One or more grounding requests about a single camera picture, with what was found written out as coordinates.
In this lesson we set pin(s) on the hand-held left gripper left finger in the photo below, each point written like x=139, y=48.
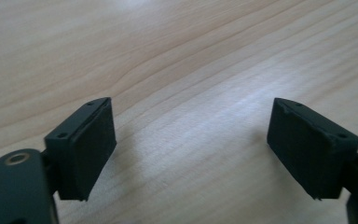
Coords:
x=84, y=155

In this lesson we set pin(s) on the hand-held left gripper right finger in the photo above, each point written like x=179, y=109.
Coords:
x=307, y=149

